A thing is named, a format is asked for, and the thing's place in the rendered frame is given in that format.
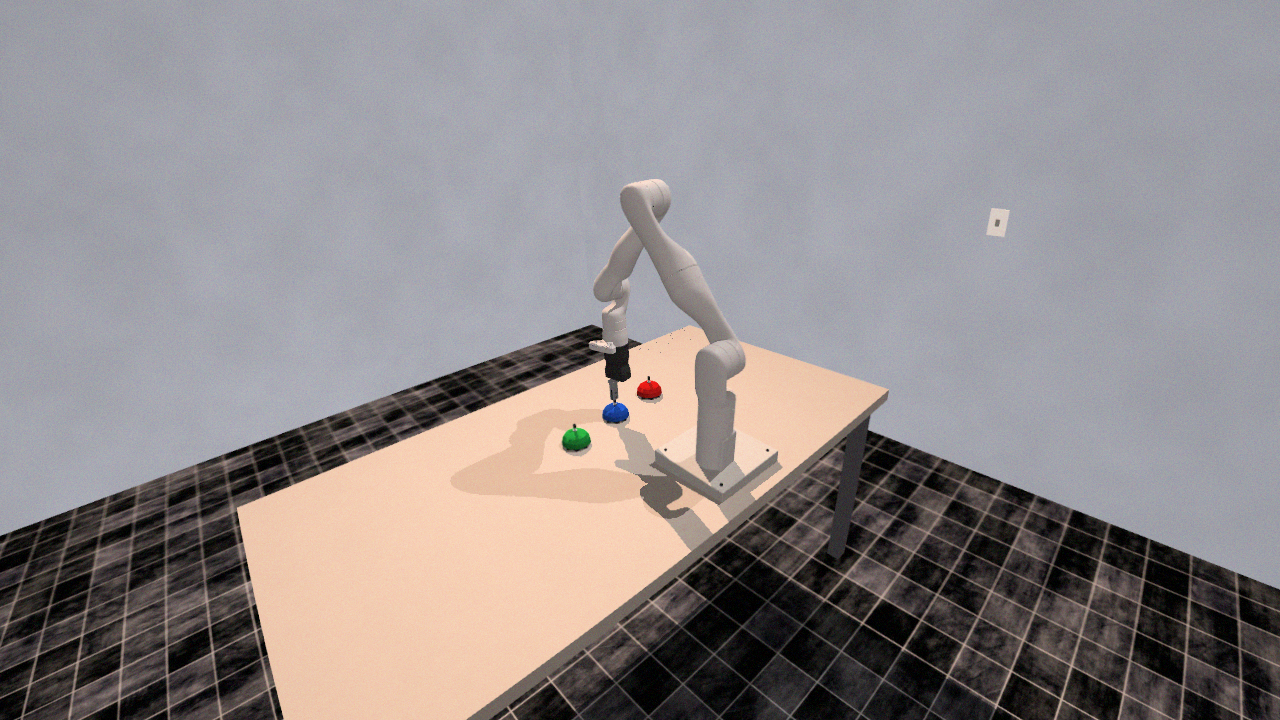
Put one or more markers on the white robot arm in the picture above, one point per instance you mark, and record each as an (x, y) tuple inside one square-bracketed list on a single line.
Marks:
[(714, 364)]

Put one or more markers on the green bell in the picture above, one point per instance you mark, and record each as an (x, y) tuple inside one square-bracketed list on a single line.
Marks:
[(576, 439)]

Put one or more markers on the red dome bell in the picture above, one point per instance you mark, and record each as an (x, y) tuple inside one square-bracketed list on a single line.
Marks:
[(649, 389)]

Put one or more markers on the blue dome bell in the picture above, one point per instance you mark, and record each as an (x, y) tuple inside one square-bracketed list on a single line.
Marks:
[(615, 412)]

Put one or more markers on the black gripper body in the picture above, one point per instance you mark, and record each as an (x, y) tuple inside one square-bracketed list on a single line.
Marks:
[(616, 353)]

